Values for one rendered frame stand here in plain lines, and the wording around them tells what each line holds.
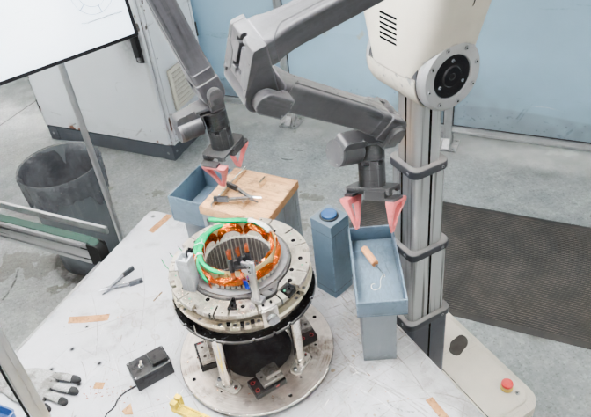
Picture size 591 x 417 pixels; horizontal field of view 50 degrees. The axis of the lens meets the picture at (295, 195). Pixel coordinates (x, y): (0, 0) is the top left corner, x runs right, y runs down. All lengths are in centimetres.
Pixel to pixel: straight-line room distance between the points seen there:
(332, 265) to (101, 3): 117
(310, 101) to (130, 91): 277
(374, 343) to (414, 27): 74
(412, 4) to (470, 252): 192
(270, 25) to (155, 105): 281
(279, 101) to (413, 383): 85
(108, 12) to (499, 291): 192
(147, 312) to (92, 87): 232
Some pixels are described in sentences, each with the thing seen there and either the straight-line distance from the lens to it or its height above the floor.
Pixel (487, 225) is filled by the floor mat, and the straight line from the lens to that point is 319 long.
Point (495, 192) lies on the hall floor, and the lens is 343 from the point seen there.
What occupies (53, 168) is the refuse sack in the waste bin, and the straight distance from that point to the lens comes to 323.
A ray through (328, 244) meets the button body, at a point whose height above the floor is 97.
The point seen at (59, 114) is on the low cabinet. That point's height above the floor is 21.
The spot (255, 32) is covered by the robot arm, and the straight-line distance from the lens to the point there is 92.
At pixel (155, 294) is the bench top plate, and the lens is 187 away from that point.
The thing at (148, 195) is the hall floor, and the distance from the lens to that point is 364.
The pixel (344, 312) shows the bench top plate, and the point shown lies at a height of 78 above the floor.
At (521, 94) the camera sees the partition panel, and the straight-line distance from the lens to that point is 353.
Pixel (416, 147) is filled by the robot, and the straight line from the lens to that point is 149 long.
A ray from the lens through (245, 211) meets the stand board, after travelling 161.
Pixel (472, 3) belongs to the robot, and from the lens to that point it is 128.
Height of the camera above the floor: 205
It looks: 37 degrees down
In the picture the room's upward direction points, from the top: 7 degrees counter-clockwise
